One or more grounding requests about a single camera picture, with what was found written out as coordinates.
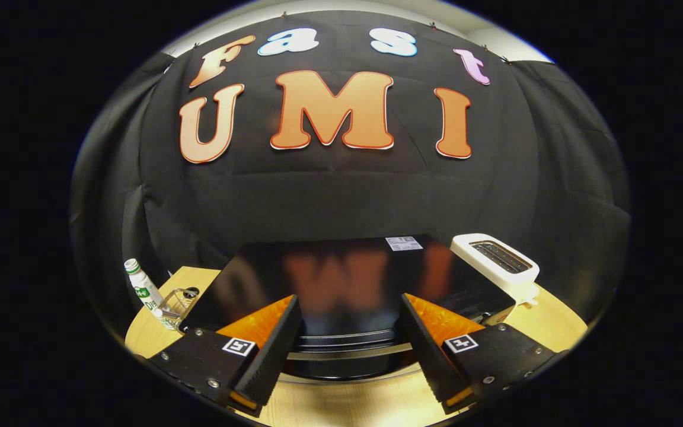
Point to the white plastic bottle green label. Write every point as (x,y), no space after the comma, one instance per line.
(143,289)

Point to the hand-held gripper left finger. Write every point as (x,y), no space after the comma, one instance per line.
(273,356)

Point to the clear glass cup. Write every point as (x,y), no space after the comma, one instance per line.
(176,305)

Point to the black backdrop cloth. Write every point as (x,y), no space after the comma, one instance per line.
(347,190)

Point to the white pop-up toaster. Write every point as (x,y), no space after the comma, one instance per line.
(519,286)

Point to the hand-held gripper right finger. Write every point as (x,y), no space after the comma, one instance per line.
(427,356)

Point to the black toaster oven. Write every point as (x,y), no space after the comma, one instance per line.
(318,273)

